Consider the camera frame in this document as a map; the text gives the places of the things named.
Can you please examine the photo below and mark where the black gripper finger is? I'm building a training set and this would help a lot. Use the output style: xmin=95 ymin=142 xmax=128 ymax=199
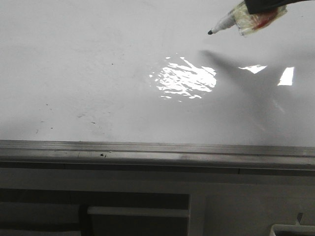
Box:
xmin=245 ymin=0 xmax=306 ymax=14

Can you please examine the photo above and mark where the white marker with taped pad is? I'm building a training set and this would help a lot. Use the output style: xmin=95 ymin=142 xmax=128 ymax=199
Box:
xmin=208 ymin=1 xmax=287 ymax=36

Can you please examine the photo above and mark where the metal whiteboard tray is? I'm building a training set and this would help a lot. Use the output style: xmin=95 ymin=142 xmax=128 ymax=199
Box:
xmin=0 ymin=140 xmax=315 ymax=177

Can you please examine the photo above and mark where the white bin bottom right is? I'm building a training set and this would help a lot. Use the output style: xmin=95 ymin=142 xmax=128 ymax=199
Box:
xmin=269 ymin=224 xmax=315 ymax=236

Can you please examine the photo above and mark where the dark cabinet with white shelf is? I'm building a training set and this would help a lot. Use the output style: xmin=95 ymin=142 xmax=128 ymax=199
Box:
xmin=0 ymin=189 xmax=189 ymax=236

